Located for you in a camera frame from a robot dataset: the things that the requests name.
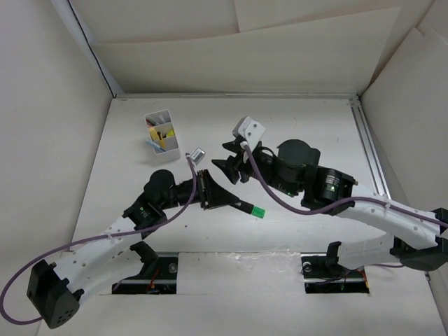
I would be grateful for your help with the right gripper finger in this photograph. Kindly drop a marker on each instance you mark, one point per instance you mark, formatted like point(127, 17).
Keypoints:
point(235, 146)
point(229, 167)

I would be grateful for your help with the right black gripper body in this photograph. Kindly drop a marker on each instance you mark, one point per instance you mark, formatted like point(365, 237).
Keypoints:
point(267, 164)

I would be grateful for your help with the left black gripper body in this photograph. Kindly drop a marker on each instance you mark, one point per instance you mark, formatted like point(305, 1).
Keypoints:
point(183, 196)

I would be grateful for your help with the green black highlighter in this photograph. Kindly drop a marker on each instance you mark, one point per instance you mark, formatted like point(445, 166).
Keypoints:
point(249, 209)

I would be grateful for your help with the light blue pen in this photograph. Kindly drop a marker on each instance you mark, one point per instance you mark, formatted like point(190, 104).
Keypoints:
point(155, 146)

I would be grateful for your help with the yellow black highlighter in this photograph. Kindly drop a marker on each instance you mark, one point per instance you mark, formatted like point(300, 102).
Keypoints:
point(170, 133)

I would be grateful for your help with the pale yellow highlighter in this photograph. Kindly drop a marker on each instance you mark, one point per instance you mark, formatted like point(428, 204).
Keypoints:
point(154, 134)

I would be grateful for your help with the pink highlighter pen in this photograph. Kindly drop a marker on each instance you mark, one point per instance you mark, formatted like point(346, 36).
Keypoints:
point(150, 123)

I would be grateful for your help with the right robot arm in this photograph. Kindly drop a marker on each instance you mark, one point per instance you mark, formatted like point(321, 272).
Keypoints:
point(410, 237)

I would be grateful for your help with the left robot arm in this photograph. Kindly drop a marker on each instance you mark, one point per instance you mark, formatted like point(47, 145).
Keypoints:
point(57, 290)

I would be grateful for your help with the white compartment organizer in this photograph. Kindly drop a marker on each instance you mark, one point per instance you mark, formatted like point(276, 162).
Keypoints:
point(164, 125)

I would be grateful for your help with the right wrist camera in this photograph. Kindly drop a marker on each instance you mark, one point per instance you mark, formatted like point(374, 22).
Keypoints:
point(249, 130)

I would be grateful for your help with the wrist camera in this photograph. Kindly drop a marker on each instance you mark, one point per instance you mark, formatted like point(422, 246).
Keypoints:
point(196, 156)
point(249, 130)

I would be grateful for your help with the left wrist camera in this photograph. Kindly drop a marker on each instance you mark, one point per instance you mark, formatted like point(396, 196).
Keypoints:
point(196, 156)

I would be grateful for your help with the aluminium rail back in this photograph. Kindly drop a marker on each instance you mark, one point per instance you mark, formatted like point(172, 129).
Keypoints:
point(307, 95)

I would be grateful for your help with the aluminium rail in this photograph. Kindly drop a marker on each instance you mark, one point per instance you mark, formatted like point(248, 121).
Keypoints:
point(307, 95)
point(375, 167)

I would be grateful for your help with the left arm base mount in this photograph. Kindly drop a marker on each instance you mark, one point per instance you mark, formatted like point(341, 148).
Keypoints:
point(157, 275)

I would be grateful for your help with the aluminium rail right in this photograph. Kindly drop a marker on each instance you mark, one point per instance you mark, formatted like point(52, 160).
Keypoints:
point(375, 167)

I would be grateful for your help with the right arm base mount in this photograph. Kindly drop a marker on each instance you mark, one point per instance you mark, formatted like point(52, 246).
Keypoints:
point(323, 274)

